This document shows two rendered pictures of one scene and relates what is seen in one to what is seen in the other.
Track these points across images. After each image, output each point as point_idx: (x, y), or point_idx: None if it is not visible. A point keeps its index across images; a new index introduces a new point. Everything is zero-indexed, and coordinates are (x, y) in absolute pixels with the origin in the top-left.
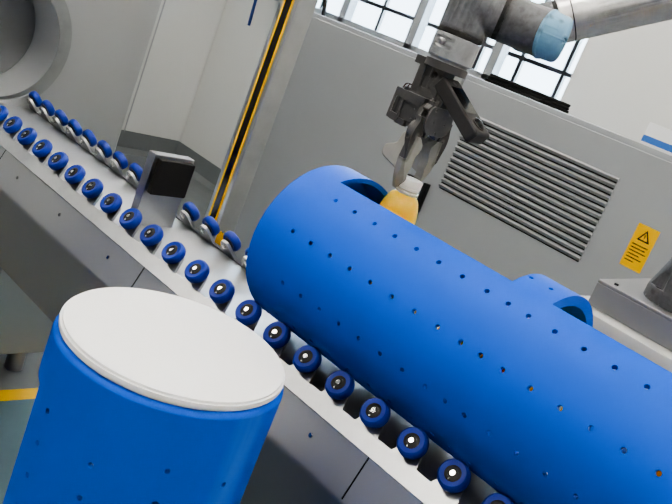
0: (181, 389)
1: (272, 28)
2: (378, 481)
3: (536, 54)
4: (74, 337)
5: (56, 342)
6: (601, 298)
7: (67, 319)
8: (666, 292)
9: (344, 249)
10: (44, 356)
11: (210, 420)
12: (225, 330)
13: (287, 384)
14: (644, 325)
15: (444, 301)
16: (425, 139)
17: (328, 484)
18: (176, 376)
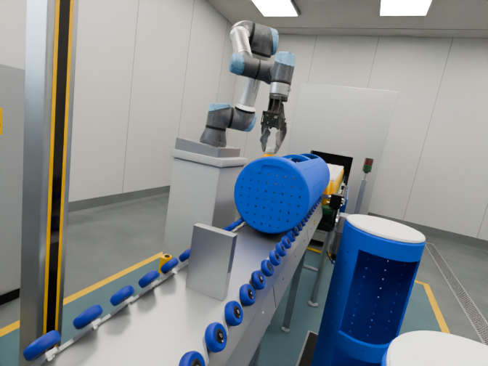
0: (399, 224)
1: (50, 58)
2: (308, 229)
3: None
4: (423, 236)
5: (425, 242)
6: (219, 153)
7: (422, 238)
8: (223, 141)
9: (314, 181)
10: (421, 253)
11: None
12: (359, 221)
13: (301, 237)
14: (227, 154)
15: (319, 174)
16: (266, 129)
17: (307, 243)
18: (396, 224)
